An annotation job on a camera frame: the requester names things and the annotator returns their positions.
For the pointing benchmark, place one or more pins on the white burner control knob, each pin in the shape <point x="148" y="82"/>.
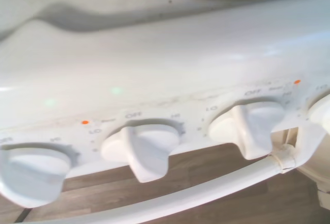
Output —
<point x="144" y="154"/>
<point x="322" y="113"/>
<point x="33" y="175"/>
<point x="247" y="131"/>

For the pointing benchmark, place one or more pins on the white electric stove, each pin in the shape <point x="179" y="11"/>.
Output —
<point x="154" y="67"/>

